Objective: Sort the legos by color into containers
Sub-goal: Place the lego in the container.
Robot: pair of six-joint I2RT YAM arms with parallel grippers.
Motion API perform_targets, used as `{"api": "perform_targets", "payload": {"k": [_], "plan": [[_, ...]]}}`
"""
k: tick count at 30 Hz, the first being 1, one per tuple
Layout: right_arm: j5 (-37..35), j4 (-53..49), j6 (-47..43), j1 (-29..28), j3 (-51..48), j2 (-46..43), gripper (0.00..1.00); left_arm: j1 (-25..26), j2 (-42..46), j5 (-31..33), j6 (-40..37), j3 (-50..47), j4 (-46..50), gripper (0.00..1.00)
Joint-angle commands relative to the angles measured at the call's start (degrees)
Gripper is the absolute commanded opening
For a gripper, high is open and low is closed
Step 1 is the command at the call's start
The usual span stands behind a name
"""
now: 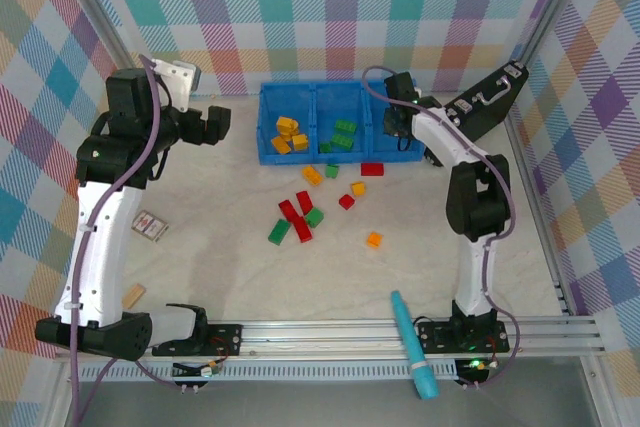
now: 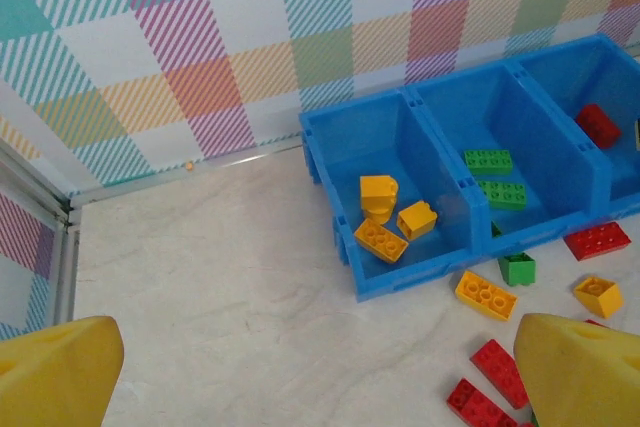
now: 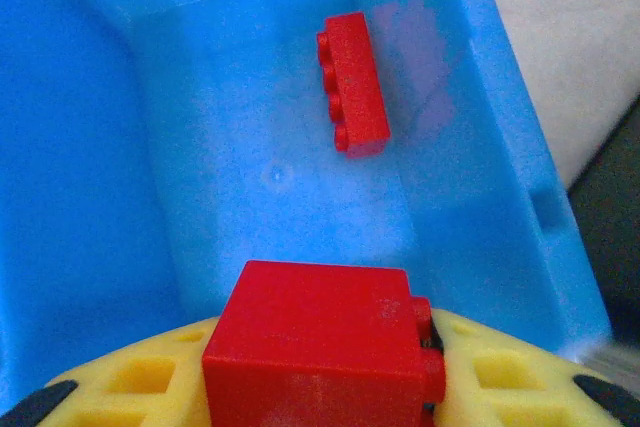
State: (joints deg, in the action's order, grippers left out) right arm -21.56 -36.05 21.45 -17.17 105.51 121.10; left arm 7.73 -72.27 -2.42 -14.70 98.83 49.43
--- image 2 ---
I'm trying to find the blue three-compartment plastic bin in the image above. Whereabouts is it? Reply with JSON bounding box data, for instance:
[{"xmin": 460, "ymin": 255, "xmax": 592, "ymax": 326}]
[{"xmin": 298, "ymin": 32, "xmax": 640, "ymax": 303}]

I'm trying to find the curved yellow lego brick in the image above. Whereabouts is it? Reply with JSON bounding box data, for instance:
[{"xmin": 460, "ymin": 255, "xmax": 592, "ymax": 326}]
[{"xmin": 359, "ymin": 175, "xmax": 400, "ymax": 211}]

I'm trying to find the small green lego brick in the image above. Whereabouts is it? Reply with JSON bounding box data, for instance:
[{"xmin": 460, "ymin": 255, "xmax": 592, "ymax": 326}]
[{"xmin": 497, "ymin": 251, "xmax": 537, "ymax": 288}]

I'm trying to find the aluminium floor rail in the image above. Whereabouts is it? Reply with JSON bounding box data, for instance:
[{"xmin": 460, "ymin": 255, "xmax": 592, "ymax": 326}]
[
  {"xmin": 52, "ymin": 211, "xmax": 81, "ymax": 326},
  {"xmin": 67, "ymin": 139, "xmax": 307, "ymax": 208}
]

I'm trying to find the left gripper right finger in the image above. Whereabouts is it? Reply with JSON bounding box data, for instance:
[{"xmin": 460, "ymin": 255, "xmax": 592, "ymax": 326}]
[{"xmin": 514, "ymin": 311, "xmax": 640, "ymax": 427}]

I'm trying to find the small yellow lego brick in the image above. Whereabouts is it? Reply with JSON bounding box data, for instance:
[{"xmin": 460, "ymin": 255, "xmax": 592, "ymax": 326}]
[
  {"xmin": 396, "ymin": 200, "xmax": 439, "ymax": 241},
  {"xmin": 573, "ymin": 275, "xmax": 625, "ymax": 320}
]

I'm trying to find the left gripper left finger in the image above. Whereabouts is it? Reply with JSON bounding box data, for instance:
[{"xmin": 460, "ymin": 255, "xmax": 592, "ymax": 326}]
[{"xmin": 0, "ymin": 315, "xmax": 125, "ymax": 427}]

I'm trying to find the aluminium frame post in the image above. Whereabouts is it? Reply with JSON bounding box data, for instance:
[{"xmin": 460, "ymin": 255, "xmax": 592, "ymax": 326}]
[{"xmin": 0, "ymin": 139, "xmax": 84, "ymax": 221}]

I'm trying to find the long green lego brick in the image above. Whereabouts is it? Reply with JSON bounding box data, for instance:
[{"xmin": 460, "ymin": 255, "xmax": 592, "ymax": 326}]
[
  {"xmin": 474, "ymin": 179, "xmax": 528, "ymax": 211},
  {"xmin": 463, "ymin": 148, "xmax": 514, "ymax": 177}
]

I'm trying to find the long yellow lego brick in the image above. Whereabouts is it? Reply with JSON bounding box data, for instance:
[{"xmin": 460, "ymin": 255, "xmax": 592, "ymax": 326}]
[
  {"xmin": 454, "ymin": 269, "xmax": 519, "ymax": 322},
  {"xmin": 353, "ymin": 218, "xmax": 410, "ymax": 265}
]

